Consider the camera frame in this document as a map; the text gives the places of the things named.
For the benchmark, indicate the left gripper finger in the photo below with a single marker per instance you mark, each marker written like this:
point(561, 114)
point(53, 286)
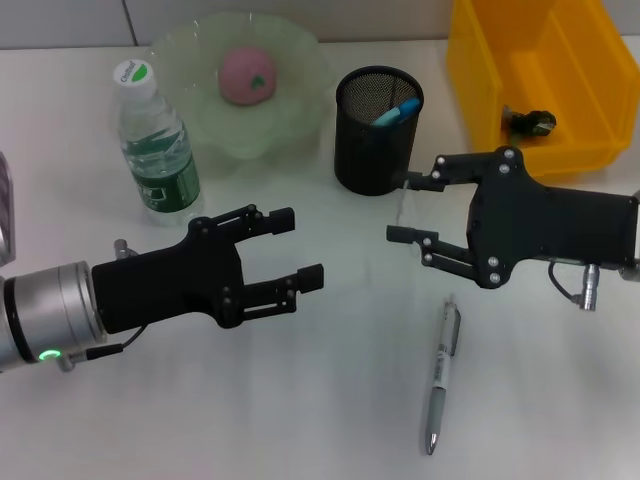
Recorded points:
point(310, 277)
point(280, 220)

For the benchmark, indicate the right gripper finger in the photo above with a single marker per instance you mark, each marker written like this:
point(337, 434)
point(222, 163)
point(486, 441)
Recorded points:
point(400, 234)
point(460, 167)

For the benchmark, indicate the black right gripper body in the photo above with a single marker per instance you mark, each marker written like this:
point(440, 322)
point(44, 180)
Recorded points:
point(550, 225)

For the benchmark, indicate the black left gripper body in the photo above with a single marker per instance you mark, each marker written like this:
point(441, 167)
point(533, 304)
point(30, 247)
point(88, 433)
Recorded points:
point(165, 285)

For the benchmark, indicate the clear plastic ruler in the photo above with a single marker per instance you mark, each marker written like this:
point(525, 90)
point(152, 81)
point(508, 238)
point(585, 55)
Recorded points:
point(401, 205)

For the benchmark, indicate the green plastic wrapper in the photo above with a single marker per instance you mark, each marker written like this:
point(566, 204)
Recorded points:
point(530, 125)

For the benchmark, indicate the blue scissors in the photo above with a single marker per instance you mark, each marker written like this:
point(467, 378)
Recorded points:
point(397, 114)

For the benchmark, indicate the clear plastic water bottle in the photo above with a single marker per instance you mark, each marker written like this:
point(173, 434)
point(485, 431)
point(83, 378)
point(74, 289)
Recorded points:
point(165, 180)

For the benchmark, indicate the silver ballpoint pen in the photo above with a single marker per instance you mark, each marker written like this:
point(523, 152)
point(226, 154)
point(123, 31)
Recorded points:
point(442, 360)

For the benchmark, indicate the pink toy peach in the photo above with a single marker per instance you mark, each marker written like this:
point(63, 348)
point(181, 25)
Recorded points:
point(245, 75)

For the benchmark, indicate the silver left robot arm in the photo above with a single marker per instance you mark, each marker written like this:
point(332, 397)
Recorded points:
point(50, 315)

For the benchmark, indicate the black mesh pen holder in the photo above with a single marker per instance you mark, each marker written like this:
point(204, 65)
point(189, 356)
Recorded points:
point(372, 160)

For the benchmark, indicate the translucent green fruit plate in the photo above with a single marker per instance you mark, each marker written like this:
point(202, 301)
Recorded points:
point(290, 115)

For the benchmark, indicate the yellow plastic bin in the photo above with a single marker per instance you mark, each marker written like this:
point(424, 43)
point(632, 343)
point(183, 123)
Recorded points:
point(545, 60)

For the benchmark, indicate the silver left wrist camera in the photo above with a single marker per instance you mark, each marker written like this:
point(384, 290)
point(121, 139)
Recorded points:
point(5, 210)

